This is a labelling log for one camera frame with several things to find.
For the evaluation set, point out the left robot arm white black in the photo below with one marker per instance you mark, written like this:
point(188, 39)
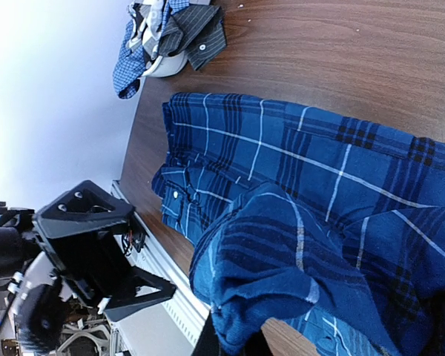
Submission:
point(39, 295)

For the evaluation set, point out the blue plaid long sleeve shirt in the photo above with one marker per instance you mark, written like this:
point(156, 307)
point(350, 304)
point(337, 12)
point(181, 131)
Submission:
point(331, 224)

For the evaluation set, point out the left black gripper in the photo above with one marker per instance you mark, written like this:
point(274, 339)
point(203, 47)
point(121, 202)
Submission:
point(78, 232)

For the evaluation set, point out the black pinstripe shirt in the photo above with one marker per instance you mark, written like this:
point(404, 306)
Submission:
point(196, 31)

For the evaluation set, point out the small blue check shirt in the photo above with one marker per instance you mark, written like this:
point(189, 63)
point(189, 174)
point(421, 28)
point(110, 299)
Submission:
point(130, 66)

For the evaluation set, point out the front aluminium rail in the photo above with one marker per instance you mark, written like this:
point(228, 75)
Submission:
point(169, 328)

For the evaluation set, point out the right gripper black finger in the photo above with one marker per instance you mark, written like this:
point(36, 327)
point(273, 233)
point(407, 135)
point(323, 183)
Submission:
point(208, 342)

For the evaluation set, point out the black white patterned shirt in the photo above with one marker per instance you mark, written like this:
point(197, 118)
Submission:
point(147, 25)

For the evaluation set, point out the white laundry basket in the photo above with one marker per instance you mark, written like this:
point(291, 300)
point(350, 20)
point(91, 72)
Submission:
point(166, 66)

